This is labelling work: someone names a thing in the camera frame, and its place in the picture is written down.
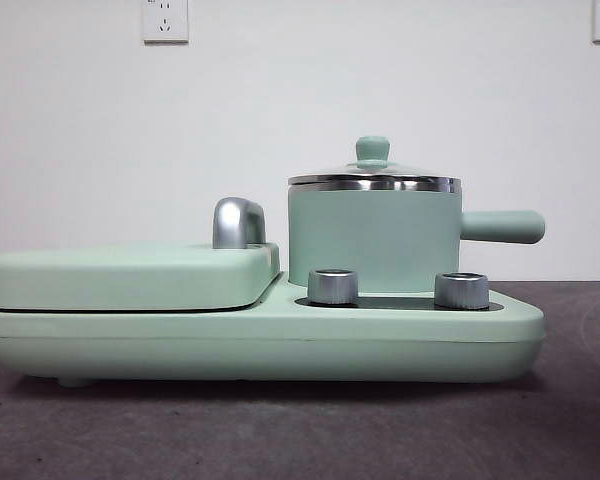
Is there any silver control knob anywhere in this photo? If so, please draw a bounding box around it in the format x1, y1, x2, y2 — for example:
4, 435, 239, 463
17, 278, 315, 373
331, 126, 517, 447
306, 268, 359, 305
433, 271, 490, 308

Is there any mint green hinged griddle cover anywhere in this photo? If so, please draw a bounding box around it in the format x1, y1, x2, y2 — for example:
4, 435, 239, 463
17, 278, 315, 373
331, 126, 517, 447
0, 241, 281, 310

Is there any mint green saucepan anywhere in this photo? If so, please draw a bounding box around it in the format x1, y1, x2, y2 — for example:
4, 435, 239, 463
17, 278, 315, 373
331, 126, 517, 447
285, 180, 546, 295

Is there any glass lid with green knob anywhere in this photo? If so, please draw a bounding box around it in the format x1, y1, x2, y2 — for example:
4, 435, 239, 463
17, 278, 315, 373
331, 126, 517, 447
286, 135, 462, 193

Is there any silver cover handle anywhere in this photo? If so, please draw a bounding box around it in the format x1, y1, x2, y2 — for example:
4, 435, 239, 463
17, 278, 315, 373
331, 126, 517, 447
211, 196, 267, 250

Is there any mint green breakfast machine base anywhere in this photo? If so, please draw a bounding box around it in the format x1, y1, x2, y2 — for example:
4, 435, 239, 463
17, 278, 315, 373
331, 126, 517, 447
0, 272, 546, 389

